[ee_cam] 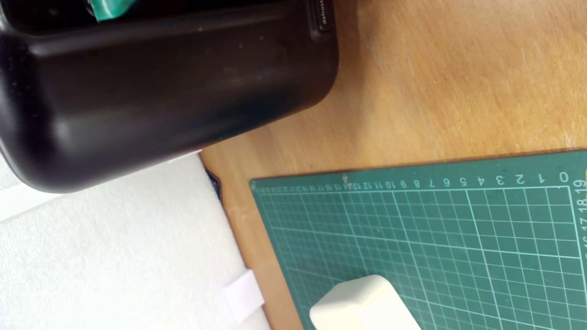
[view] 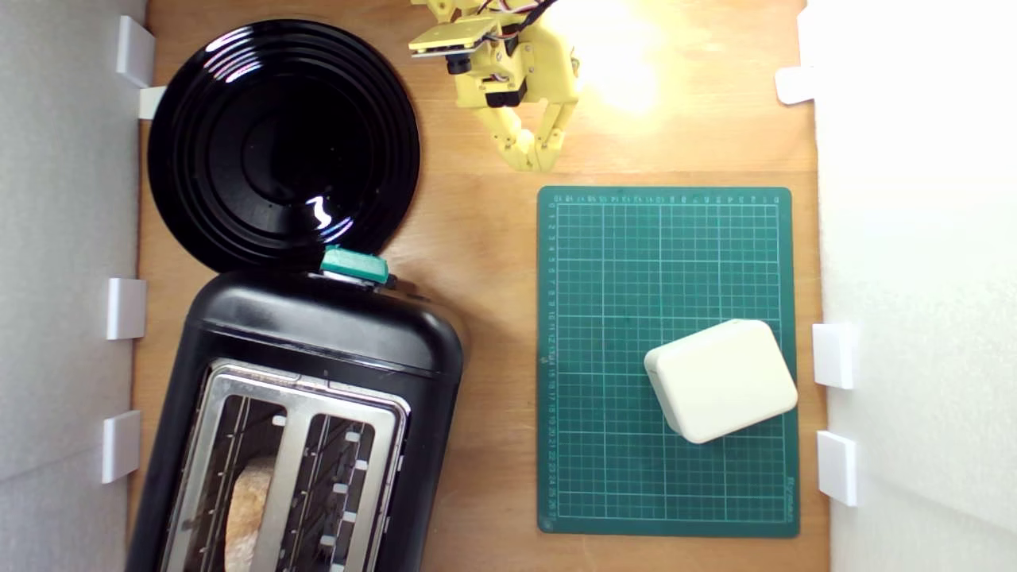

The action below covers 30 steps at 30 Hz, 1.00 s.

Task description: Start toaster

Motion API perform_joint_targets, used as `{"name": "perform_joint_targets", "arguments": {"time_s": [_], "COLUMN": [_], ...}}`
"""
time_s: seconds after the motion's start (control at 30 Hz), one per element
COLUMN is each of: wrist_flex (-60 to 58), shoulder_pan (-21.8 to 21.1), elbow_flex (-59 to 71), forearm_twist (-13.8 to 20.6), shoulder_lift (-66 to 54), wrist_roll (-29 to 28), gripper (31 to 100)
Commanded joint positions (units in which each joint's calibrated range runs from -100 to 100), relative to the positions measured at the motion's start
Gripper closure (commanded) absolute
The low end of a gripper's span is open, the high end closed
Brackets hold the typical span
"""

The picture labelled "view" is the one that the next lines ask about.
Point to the green toaster lever knob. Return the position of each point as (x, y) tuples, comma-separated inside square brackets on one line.
[(355, 265)]

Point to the black two-slot toaster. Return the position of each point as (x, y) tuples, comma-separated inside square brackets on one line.
[(318, 326)]

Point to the green cutting mat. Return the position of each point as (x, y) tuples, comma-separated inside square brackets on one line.
[(620, 278)]

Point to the black round plate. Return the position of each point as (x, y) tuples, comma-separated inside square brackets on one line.
[(238, 159)]

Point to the white block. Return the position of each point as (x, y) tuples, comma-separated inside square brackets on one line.
[(719, 381)]

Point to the brown bread slice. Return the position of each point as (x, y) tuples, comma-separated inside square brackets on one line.
[(250, 508)]

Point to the yellow gripper camera mount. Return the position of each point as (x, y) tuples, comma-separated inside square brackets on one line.
[(453, 36)]

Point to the white wall clip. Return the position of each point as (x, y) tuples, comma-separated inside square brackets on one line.
[(834, 355), (135, 52), (127, 308), (794, 85), (121, 446), (151, 102), (837, 469)]

